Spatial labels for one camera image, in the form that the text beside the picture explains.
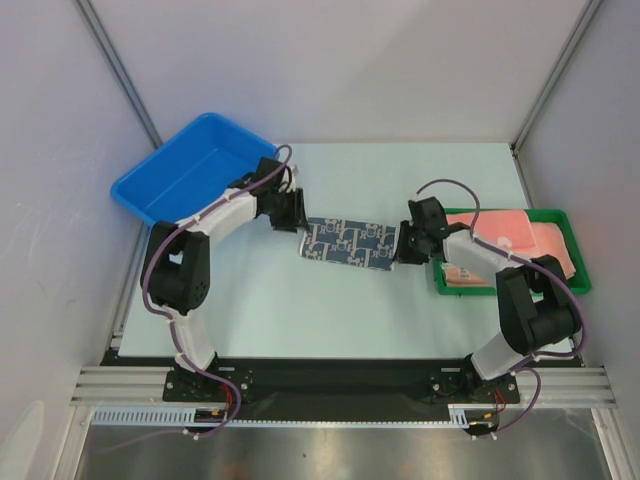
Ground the green plastic tray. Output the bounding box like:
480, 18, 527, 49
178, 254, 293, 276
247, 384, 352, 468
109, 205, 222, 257
432, 209, 591, 296

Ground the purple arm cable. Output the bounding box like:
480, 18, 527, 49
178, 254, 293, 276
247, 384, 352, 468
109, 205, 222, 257
414, 178, 589, 441
99, 144, 296, 454

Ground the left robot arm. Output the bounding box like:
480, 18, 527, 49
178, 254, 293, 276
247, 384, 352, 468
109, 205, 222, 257
140, 157, 309, 400

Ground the aluminium frame rail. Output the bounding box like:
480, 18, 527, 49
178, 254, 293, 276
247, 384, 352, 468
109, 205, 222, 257
71, 366, 617, 409

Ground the blue plastic bin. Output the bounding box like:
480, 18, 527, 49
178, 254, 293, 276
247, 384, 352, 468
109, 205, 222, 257
111, 113, 276, 226

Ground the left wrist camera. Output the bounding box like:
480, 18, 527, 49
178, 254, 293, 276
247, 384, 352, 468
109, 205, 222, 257
280, 165, 298, 193

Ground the white slotted cable duct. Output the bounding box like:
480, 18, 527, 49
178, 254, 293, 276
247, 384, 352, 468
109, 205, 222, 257
92, 406, 228, 428

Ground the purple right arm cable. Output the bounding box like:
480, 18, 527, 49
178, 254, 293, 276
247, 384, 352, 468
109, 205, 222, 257
414, 178, 589, 441

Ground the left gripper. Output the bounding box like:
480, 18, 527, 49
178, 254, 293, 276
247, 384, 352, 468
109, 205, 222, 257
263, 187, 309, 234

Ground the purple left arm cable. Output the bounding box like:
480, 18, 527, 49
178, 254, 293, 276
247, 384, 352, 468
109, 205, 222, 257
99, 144, 296, 454

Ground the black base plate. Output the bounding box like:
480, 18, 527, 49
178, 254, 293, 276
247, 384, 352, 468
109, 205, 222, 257
99, 349, 584, 424

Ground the patterned towel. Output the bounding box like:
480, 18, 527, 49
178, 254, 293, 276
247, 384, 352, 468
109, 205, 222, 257
299, 217, 399, 272

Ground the pink towel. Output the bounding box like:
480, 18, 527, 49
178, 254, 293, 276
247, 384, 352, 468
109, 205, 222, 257
474, 210, 538, 253
442, 222, 577, 288

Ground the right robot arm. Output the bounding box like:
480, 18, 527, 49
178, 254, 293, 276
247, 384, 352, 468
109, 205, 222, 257
394, 197, 588, 402

